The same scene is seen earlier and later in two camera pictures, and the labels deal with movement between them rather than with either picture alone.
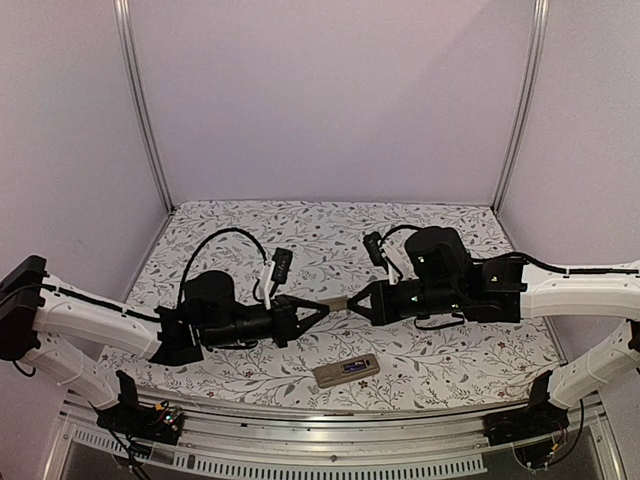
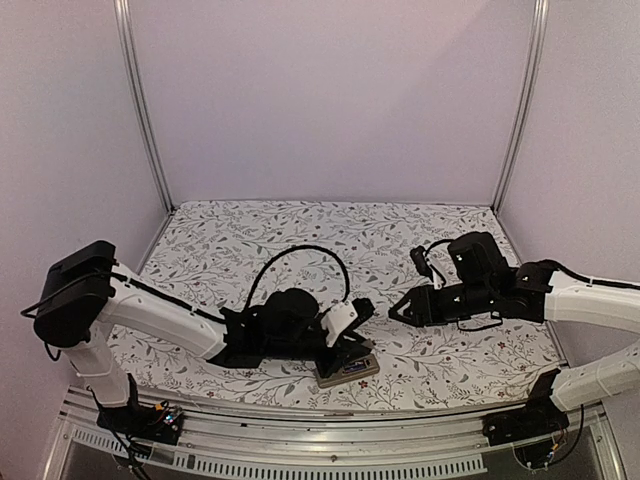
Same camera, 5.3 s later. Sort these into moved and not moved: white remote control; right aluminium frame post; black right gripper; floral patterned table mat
Moved: black right gripper
Not moved: right aluminium frame post; floral patterned table mat; white remote control
